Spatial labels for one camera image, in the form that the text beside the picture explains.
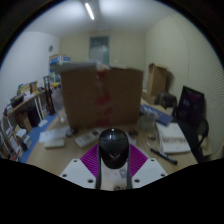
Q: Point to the white open notebook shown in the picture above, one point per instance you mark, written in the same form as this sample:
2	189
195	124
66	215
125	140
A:
173	138

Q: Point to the cluttered wooden side desk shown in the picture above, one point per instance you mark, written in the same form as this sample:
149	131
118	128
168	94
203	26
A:
23	103

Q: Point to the round wall clock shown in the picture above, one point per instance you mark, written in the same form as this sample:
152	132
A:
51	48

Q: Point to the white paper sheet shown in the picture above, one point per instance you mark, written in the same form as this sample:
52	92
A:
53	134

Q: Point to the blue flat folder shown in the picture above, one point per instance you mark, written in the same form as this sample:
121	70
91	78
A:
160	116

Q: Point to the tall black stand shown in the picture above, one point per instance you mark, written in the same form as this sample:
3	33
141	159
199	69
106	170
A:
49	96

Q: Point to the black computer mouse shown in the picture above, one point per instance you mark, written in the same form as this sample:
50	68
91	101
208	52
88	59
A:
113	146

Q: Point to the black bin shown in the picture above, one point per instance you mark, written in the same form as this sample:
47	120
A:
34	116

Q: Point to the blue and white display cabinet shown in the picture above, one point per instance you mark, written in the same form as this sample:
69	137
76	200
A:
60	60

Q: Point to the long ceiling light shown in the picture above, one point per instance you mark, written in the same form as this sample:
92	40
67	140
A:
89	11

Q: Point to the black office chair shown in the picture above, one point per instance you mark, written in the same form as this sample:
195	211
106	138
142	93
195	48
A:
200	140

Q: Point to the small open cardboard box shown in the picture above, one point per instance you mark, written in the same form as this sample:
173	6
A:
157	80

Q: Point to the grey window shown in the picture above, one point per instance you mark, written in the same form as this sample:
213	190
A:
99	50

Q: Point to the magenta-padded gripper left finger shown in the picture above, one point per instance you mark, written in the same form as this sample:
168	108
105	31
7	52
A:
75	171

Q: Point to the large brown cardboard box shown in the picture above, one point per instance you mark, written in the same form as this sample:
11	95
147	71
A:
86	96

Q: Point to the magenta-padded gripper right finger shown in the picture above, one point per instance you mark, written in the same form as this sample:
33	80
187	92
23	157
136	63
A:
151	171

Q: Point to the clear glass jar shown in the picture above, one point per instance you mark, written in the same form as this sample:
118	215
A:
60	106

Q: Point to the black marker pen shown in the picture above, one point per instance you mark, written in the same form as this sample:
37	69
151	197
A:
163	156

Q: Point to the shelf unit with books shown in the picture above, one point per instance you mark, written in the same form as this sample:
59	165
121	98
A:
11	143

